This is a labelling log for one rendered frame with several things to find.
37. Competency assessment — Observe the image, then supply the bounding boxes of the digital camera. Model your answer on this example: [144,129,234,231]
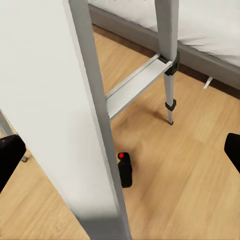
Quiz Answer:
[117,152,133,188]

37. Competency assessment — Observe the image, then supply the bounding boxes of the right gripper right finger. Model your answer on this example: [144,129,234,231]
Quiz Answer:
[223,132,240,173]

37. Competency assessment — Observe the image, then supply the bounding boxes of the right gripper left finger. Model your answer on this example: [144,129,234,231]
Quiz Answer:
[0,134,26,193]

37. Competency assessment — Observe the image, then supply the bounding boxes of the camera tripod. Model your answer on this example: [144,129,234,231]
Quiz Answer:
[0,0,180,240]

